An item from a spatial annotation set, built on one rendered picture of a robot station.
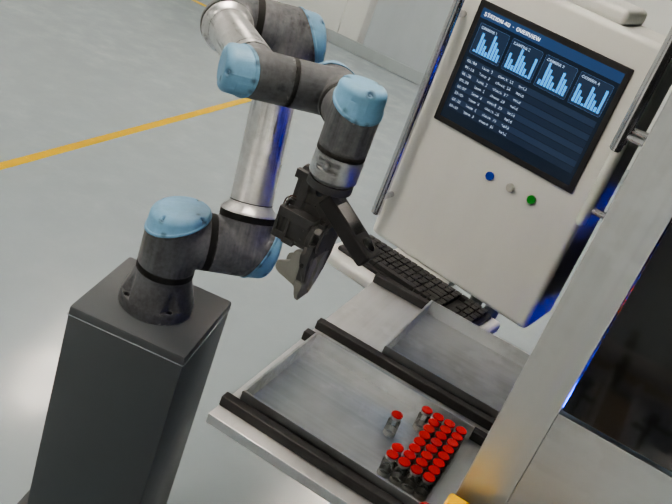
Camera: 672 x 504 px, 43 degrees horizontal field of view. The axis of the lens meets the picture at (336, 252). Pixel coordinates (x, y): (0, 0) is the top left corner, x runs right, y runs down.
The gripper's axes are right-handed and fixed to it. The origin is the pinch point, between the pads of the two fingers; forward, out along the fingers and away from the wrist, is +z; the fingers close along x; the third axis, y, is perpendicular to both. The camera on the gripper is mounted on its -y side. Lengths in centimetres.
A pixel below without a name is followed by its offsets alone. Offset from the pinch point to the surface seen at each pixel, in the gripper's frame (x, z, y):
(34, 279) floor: -96, 109, 129
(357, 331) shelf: -33.0, 21.6, -2.3
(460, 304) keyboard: -76, 27, -13
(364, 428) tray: -6.7, 21.4, -16.6
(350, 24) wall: -544, 89, 230
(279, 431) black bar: 7.9, 19.6, -7.0
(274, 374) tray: -4.8, 20.2, 1.5
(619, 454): 13, -11, -51
